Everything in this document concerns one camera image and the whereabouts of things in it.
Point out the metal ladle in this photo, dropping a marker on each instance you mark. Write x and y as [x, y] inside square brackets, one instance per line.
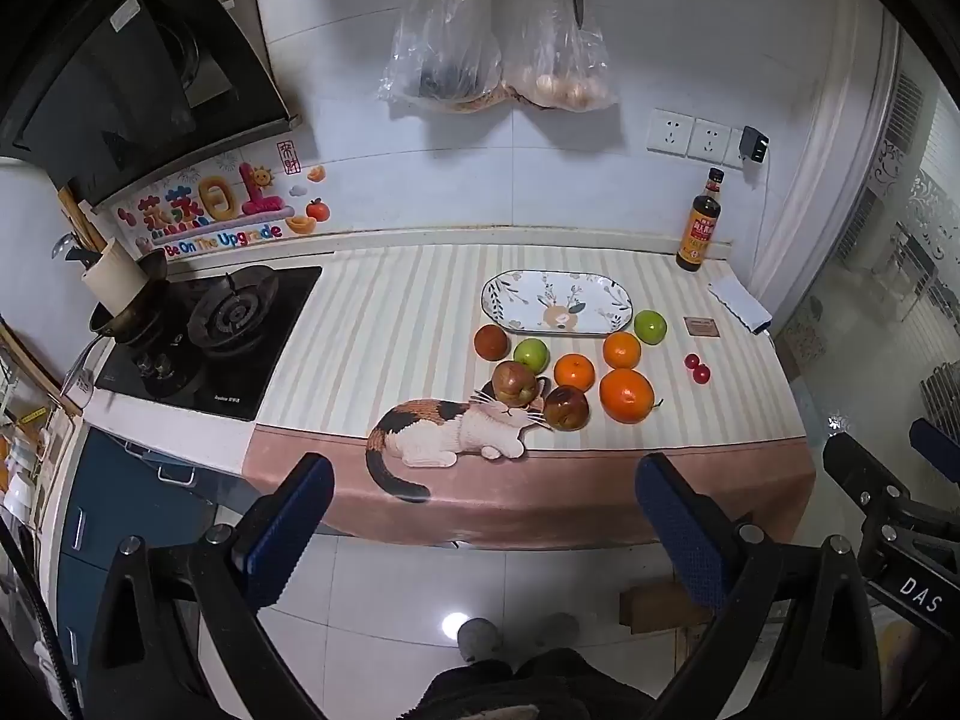
[79, 379]

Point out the clear plastic bag dark contents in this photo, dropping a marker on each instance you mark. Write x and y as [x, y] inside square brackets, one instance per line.
[442, 45]

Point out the round brown fruit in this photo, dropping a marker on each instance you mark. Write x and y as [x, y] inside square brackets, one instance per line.
[490, 342]

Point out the blue kitchen cabinet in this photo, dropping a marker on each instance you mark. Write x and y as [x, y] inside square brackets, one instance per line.
[120, 495]

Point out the green apple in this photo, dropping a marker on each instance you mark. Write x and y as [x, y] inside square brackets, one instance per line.
[650, 327]
[532, 355]

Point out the small orange mandarin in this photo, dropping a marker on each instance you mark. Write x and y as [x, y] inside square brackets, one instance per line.
[574, 373]

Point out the floral ceramic plate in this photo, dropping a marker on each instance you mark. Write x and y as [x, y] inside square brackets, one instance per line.
[525, 296]

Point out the dark sauce bottle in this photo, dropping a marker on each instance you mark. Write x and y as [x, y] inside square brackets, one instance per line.
[699, 229]

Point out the colourful wall sticker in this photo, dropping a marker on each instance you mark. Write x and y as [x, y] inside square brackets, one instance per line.
[217, 206]

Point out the dark red-brown apple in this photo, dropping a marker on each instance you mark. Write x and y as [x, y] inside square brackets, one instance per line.
[566, 409]

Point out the red and yellow apple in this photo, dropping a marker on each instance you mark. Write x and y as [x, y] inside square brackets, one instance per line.
[514, 384]

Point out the person's dark trouser legs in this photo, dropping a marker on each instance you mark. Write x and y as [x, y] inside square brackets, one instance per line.
[487, 694]

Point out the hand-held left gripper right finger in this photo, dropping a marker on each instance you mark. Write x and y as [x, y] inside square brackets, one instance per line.
[679, 532]

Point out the dark metal wok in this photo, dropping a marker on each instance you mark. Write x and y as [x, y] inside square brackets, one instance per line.
[139, 307]

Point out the white utensil holder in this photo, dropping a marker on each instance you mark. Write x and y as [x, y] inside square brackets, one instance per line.
[112, 274]

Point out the medium orange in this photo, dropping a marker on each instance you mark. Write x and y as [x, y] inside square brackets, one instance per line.
[622, 350]

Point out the grey slipper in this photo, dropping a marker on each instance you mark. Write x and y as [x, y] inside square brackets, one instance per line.
[478, 637]
[556, 626]

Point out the black plug charger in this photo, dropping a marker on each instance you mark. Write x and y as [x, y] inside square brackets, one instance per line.
[754, 144]

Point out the clear plastic bag with eggs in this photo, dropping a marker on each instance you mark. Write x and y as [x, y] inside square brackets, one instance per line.
[559, 60]

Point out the black gas stove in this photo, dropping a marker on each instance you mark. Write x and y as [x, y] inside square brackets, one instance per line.
[255, 360]

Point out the small brown card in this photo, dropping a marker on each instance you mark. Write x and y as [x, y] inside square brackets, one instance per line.
[700, 326]

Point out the large orange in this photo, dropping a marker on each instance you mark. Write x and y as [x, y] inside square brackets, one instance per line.
[627, 396]

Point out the white wall socket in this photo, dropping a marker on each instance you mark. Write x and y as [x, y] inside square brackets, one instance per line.
[670, 133]
[709, 140]

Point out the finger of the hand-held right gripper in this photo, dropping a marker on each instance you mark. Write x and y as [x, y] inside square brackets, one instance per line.
[855, 461]
[934, 444]

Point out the cardboard box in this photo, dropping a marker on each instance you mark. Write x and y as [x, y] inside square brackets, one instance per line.
[656, 607]

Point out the black range hood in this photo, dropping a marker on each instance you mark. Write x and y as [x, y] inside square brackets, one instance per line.
[112, 90]

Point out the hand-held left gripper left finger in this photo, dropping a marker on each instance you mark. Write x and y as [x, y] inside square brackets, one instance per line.
[292, 532]

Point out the striped cat-print table mat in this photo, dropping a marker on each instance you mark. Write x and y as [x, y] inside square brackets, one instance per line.
[390, 300]

